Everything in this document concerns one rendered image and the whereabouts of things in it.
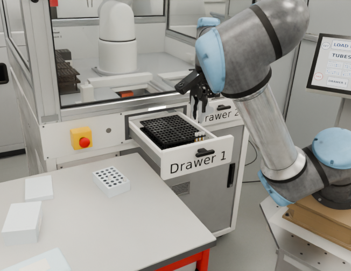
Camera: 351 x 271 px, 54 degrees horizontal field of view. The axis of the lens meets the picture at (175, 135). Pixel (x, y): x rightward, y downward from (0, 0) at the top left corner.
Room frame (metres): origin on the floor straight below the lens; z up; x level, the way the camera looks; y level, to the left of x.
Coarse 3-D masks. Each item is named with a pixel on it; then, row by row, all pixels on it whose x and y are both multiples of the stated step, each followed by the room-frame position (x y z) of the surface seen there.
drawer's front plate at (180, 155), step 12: (192, 144) 1.05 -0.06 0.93; (204, 144) 1.07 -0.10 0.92; (216, 144) 1.09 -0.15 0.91; (228, 144) 1.12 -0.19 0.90; (168, 156) 0.99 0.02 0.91; (180, 156) 1.02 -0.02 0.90; (192, 156) 1.04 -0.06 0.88; (204, 156) 1.07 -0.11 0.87; (216, 156) 1.10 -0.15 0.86; (228, 156) 1.12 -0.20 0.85; (168, 168) 1.00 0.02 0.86; (180, 168) 1.02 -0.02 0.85; (192, 168) 1.04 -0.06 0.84; (204, 168) 1.07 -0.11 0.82
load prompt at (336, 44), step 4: (336, 40) 1.78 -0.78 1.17; (340, 40) 1.77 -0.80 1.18; (332, 44) 1.77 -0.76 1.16; (336, 44) 1.76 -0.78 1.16; (340, 44) 1.76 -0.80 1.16; (344, 44) 1.75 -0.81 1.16; (348, 44) 1.74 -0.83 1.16; (332, 48) 1.75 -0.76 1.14; (336, 48) 1.75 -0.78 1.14; (340, 48) 1.74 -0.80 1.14; (344, 48) 1.74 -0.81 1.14; (348, 48) 1.73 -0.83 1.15
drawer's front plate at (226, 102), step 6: (210, 102) 1.47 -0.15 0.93; (216, 102) 1.48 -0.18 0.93; (222, 102) 1.50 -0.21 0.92; (228, 102) 1.52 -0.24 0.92; (216, 108) 1.48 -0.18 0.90; (234, 108) 1.54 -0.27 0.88; (210, 114) 1.47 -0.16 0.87; (216, 114) 1.49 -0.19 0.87; (222, 114) 1.50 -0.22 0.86; (234, 114) 1.54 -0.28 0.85; (204, 120) 1.45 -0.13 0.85; (216, 120) 1.49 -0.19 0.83; (222, 120) 1.51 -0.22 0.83; (228, 120) 1.52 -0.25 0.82
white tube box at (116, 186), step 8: (104, 168) 1.08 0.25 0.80; (112, 168) 1.09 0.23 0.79; (96, 176) 1.02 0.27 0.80; (104, 176) 1.03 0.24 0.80; (112, 176) 1.03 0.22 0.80; (120, 176) 1.03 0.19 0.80; (96, 184) 1.02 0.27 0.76; (104, 184) 0.98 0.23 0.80; (112, 184) 0.98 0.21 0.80; (120, 184) 0.98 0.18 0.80; (128, 184) 1.00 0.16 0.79; (104, 192) 0.98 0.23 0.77; (112, 192) 0.96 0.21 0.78; (120, 192) 0.98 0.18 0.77
